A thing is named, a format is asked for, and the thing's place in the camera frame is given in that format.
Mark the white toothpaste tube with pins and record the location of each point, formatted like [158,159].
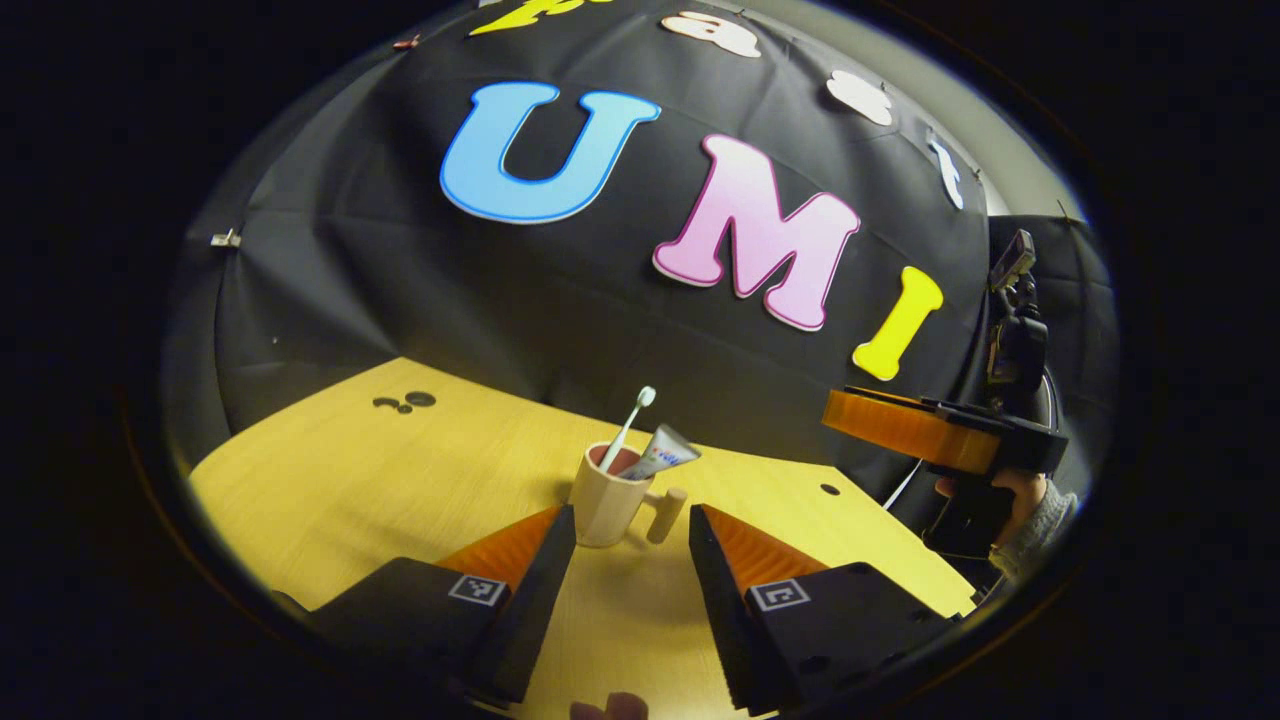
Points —
[665,452]

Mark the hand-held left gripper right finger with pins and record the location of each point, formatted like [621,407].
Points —
[725,610]

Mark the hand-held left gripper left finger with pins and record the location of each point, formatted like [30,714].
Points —
[525,610]

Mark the white toothbrush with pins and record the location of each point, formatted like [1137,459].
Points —
[628,425]

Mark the black backdrop cloth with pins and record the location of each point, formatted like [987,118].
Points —
[560,300]

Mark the white cloth clip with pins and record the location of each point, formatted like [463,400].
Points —
[225,239]

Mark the copper cloth clip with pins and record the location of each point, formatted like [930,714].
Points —
[407,42]

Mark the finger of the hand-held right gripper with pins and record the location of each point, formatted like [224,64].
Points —
[920,430]

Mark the yellow wooden desktop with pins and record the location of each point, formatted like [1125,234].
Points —
[350,500]

